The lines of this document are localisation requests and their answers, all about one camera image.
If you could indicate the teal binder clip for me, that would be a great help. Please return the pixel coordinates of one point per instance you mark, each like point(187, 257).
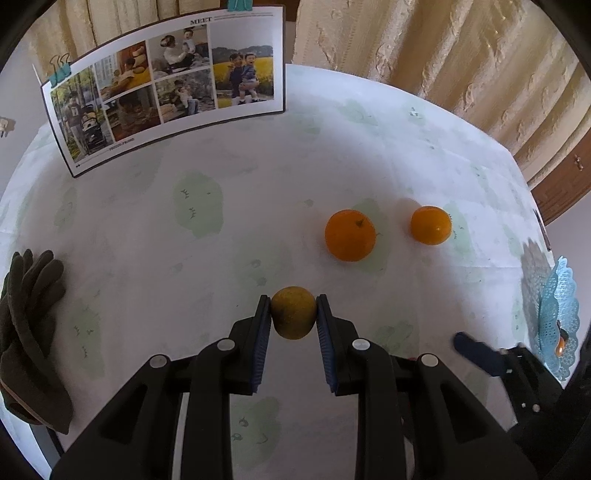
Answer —
point(60, 69)
point(240, 4)

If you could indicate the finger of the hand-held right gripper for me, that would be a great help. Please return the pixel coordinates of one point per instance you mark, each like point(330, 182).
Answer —
point(475, 354)

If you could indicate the brown wooden cabinet door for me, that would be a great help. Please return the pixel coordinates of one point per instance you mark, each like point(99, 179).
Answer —
point(561, 184)

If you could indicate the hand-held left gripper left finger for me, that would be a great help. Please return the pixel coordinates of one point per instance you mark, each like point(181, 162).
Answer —
point(262, 341)

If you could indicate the dark green glove pair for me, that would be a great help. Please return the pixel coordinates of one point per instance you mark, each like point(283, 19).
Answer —
point(27, 346)

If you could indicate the small olive green round fruit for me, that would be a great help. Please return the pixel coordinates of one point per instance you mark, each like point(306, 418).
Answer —
point(293, 314)

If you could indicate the light blue plastic basket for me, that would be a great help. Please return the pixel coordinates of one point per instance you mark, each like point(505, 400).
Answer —
point(561, 304)

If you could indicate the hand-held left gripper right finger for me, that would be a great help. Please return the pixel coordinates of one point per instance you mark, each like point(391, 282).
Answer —
point(325, 341)

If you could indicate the white power plug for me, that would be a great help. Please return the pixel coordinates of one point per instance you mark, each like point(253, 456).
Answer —
point(3, 127)

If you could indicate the beige lace curtain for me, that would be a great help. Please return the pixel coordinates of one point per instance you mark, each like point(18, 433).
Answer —
point(415, 46)
point(138, 14)

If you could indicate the small orange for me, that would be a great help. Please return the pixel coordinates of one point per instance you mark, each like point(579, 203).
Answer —
point(430, 225)
point(348, 235)

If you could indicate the photo collage poster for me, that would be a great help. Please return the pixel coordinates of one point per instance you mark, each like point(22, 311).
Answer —
point(175, 83)

